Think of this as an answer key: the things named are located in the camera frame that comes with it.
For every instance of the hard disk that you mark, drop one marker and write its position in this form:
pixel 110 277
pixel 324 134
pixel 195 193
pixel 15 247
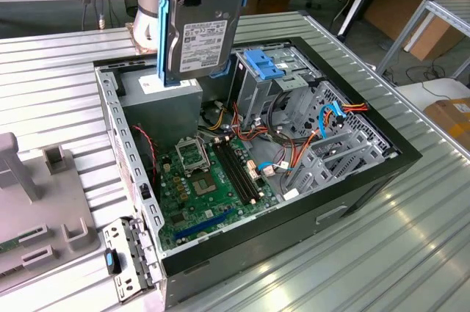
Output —
pixel 205 33

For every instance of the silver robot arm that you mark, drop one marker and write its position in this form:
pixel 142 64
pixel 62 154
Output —
pixel 145 25

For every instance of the silver disk bay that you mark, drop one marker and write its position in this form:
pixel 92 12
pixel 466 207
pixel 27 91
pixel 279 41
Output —
pixel 330 165

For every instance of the blue plastic drive latch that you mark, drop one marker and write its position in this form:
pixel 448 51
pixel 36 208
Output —
pixel 262 64

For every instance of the silver drive cage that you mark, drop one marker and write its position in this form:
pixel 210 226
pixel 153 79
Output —
pixel 253 95

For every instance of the grey power supply unit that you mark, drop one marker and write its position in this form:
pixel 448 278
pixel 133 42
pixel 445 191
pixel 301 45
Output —
pixel 161 114

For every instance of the black RAM slot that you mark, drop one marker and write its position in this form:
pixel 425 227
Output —
pixel 231 174
pixel 241 170
pixel 236 172
pixel 245 169

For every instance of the CPU socket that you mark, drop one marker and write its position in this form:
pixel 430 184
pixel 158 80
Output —
pixel 203 184

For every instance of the green motherboard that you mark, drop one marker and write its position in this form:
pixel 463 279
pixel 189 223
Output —
pixel 191 213

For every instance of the blue expansion slot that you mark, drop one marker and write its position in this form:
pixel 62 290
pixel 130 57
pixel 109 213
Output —
pixel 203 224

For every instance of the large brown cardboard sheet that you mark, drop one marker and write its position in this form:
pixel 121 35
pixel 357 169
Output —
pixel 433 40

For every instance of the grey parts rack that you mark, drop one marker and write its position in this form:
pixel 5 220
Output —
pixel 47 202

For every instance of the black PC case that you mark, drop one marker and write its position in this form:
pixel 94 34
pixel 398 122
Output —
pixel 293 227

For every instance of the silver expansion slot retainer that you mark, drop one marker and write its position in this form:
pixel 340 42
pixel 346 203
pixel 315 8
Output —
pixel 143 253

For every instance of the white table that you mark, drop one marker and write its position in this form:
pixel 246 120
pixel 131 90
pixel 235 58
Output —
pixel 440 88

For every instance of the black blue retainer clip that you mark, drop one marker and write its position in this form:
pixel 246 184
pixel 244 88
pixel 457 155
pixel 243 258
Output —
pixel 112 260

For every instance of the brown cardboard box with label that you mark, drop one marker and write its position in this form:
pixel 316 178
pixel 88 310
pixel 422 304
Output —
pixel 448 117

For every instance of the green RAM stick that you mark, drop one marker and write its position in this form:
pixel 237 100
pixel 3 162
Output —
pixel 9 245

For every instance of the aluminium frame shelf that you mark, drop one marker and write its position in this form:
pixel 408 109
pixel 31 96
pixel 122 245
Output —
pixel 440 7

